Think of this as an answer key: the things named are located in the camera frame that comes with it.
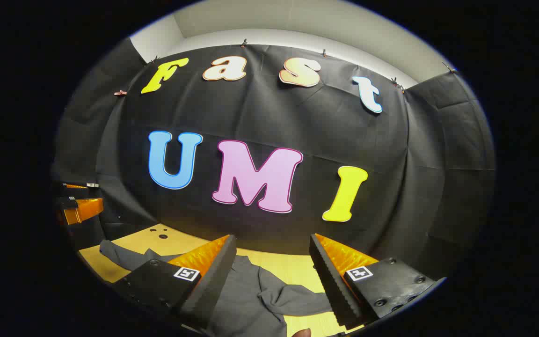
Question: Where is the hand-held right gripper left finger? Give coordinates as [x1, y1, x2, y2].
[110, 234, 237, 330]

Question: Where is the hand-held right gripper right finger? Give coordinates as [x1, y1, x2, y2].
[309, 233, 438, 330]

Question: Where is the grey button shirt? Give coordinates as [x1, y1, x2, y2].
[100, 240, 333, 337]

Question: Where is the black backdrop cloth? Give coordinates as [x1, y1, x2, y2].
[51, 37, 497, 281]

